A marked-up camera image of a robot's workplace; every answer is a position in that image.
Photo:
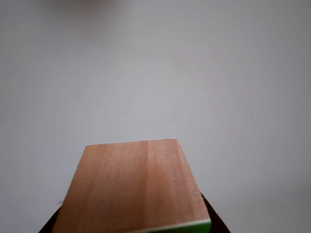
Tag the green-topped wooden cube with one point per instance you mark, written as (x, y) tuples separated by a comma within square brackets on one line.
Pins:
[(136, 184)]

